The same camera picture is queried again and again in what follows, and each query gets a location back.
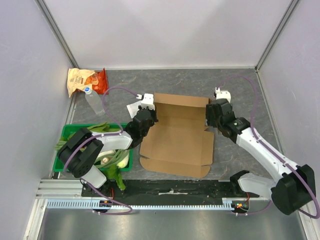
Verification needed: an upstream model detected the white paper packet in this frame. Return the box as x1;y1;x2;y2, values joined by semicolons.
126;100;141;119

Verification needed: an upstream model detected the brown cardboard box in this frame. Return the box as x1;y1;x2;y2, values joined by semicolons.
139;93;214;178

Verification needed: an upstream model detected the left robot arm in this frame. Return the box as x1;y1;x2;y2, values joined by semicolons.
57;105;158;197

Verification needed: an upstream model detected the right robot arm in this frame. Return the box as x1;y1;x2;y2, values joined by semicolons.
205;98;320;219

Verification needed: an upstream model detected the green plastic crate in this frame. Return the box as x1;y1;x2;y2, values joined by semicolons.
52;123;133;173

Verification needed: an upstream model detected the white green bok choy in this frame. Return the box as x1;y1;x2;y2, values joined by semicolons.
94;149;131;169

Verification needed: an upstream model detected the clear plastic water bottle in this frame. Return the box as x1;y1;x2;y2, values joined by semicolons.
84;86;106;116

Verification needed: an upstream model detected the red chip bag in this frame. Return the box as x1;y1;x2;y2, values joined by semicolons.
85;69;109;95

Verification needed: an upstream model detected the green leafy lettuce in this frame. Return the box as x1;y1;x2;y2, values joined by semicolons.
102;165;126;191

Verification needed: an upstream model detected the beige chip bag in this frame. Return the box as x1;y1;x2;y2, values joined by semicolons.
66;68;96;97

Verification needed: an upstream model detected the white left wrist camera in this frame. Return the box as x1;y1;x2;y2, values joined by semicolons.
136;93;156;110

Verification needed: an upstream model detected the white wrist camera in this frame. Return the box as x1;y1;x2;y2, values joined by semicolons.
136;93;156;110
214;87;231;103

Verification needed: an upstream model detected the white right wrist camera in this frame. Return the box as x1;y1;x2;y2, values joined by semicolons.
214;87;231;103

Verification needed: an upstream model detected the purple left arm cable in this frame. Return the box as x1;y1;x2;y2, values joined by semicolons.
62;86;133;215

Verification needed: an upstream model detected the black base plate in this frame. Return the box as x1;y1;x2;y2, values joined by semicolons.
81;178;261;206

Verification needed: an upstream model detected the light blue cable duct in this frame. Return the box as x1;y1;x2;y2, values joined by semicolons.
46;197;250;210

